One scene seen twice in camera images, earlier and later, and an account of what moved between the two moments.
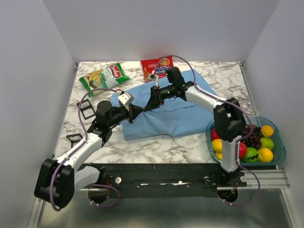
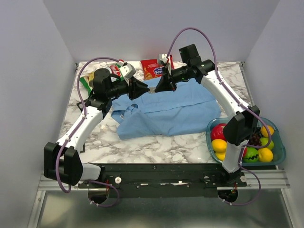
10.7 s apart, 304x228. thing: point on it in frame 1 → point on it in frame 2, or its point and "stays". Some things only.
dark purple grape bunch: [253, 140] stays
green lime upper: [267, 143] stays
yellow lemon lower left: [219, 155] stays
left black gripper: [133, 112] → [131, 86]
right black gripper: [156, 99] → [164, 85]
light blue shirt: [183, 117] stays
